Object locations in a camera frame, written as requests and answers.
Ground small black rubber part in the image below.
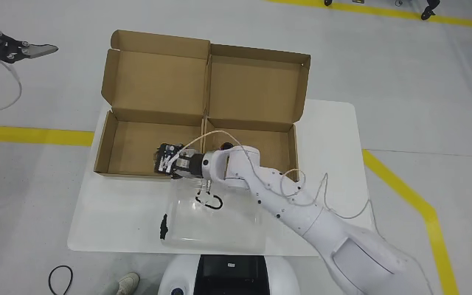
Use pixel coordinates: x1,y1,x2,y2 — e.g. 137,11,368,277
159,213,170,240

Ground person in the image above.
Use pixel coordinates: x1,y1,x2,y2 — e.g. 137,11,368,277
420,0,442,21
98,271,142,295

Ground clear plastic tray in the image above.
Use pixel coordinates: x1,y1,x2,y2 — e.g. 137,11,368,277
159,176,267,255

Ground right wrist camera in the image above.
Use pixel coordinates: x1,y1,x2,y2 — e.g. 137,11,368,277
153,142,184,175

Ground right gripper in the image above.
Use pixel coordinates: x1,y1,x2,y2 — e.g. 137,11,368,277
170,150,214,181

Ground robot body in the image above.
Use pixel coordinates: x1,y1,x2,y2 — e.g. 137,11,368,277
157,253,302,295

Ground shallow cardboard box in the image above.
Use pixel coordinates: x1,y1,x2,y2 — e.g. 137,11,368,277
201,43,312,182
93,29,212,180

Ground black cable loop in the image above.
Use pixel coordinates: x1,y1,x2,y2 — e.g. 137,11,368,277
47,264,74,295

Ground thin white cable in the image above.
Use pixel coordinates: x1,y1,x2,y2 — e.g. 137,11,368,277
0,60,23,111
176,129,378,222

